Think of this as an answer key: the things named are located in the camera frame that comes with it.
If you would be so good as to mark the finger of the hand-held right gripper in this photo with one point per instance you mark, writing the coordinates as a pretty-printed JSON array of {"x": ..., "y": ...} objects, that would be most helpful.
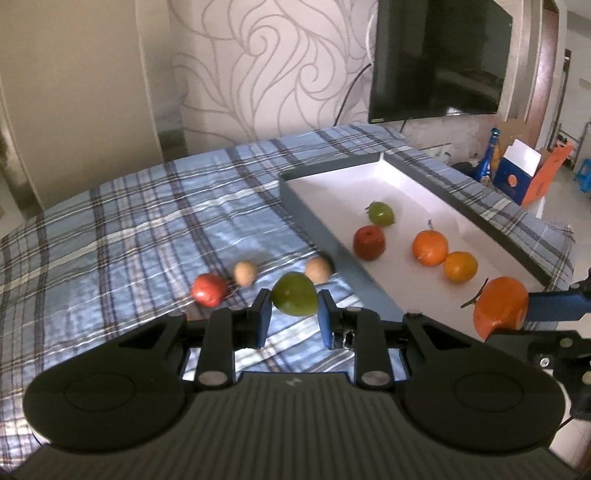
[
  {"x": 554, "y": 305},
  {"x": 531, "y": 340}
]

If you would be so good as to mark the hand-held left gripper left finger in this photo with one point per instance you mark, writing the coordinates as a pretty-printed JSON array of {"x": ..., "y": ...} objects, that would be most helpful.
[{"x": 263, "y": 318}]

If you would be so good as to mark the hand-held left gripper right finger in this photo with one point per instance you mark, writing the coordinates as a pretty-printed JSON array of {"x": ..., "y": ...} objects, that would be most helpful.
[{"x": 325, "y": 323}]

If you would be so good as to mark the green round fruit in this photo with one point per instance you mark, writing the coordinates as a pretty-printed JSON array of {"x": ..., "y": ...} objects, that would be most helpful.
[{"x": 293, "y": 293}]

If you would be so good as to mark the orange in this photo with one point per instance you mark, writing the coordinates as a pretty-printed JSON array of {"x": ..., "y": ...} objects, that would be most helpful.
[
  {"x": 501, "y": 304},
  {"x": 461, "y": 266},
  {"x": 430, "y": 249}
]

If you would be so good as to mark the small tan round fruit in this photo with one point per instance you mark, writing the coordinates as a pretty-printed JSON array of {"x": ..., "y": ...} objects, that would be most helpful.
[
  {"x": 317, "y": 270},
  {"x": 244, "y": 273}
]

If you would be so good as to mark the small bright red apple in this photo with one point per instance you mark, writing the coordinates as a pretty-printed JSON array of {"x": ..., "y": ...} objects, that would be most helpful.
[{"x": 208, "y": 290}]

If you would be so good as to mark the dark red apple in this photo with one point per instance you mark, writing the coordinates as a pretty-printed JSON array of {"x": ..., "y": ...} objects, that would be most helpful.
[{"x": 369, "y": 243}]

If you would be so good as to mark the green apple with red blush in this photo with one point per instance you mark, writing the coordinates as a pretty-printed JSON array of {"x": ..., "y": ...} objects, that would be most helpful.
[{"x": 381, "y": 214}]

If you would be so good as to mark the grey tray with white inside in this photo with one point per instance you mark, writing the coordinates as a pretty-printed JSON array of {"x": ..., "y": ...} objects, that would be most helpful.
[{"x": 351, "y": 194}]

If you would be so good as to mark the blue and orange carton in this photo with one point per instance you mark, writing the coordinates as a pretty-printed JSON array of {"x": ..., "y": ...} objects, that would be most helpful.
[{"x": 512, "y": 180}]

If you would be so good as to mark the orange cardboard box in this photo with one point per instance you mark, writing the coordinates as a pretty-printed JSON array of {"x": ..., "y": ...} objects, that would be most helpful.
[{"x": 549, "y": 173}]

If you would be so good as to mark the blue plastic stool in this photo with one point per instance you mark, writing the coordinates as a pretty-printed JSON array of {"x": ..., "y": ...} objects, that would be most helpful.
[{"x": 584, "y": 175}]

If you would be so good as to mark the blue plaid bed sheet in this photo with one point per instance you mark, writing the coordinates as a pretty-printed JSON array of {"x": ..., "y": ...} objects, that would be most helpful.
[{"x": 138, "y": 230}]

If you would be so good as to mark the blue glass bottle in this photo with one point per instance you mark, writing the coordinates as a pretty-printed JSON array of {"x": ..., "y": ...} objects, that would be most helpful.
[{"x": 485, "y": 168}]

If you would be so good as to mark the small black box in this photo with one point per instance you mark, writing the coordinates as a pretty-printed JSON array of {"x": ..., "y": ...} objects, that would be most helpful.
[{"x": 461, "y": 167}]

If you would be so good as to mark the brown wooden door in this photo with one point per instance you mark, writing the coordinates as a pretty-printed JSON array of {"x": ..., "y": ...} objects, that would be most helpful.
[{"x": 545, "y": 69}]

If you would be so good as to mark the black flat television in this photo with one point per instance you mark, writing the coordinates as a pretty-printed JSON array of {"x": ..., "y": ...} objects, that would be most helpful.
[{"x": 438, "y": 60}]

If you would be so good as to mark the white wall socket panel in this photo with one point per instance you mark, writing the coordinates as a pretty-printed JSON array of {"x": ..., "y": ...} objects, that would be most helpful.
[{"x": 438, "y": 150}]

